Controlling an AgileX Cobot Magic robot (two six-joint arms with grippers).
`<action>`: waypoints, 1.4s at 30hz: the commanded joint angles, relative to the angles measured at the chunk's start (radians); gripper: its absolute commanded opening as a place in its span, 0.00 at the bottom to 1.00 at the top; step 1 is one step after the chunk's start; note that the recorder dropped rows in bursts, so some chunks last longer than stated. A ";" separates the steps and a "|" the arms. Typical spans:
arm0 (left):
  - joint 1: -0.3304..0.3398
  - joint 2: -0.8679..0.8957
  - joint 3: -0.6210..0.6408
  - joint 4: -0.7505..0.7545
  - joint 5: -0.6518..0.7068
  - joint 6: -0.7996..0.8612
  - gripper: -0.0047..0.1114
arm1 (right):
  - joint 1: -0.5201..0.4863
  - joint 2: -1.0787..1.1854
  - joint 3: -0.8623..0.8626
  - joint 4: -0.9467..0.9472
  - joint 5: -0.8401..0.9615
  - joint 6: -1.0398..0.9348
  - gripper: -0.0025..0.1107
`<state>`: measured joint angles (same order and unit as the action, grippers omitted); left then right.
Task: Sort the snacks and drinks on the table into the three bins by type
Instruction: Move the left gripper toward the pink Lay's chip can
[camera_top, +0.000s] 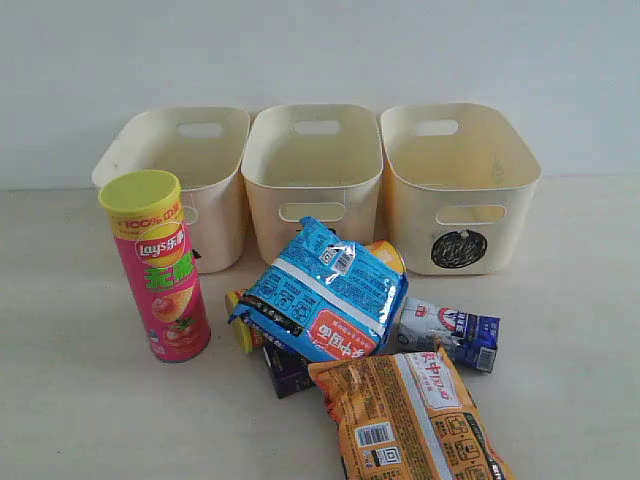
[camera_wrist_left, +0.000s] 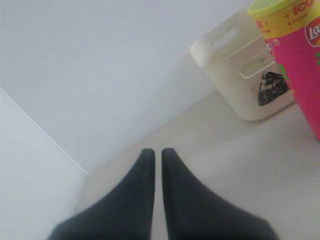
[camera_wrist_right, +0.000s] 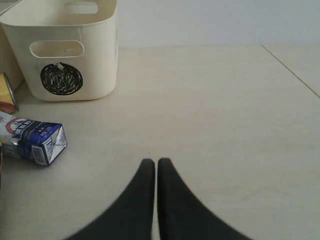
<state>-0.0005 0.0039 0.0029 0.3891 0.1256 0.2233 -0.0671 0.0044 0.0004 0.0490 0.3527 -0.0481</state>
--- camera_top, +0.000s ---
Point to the cream bin square mark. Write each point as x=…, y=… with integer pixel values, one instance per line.
x=319, y=160

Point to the orange noodle packet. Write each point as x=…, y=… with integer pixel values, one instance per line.
x=406, y=416

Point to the pink Lay's chips can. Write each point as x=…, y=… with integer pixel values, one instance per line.
x=148, y=223

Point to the white blue milk carton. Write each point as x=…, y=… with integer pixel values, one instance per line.
x=469, y=339

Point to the blue noodle packet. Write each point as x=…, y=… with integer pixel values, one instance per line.
x=325, y=298

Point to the yellow Lay's chips can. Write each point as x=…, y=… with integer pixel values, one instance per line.
x=251, y=339

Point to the cream bin triangle mark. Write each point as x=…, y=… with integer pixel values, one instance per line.
x=203, y=147

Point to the purple small box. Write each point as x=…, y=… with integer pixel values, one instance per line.
x=288, y=371

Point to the cream bin circle mark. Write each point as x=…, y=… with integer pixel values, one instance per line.
x=458, y=183

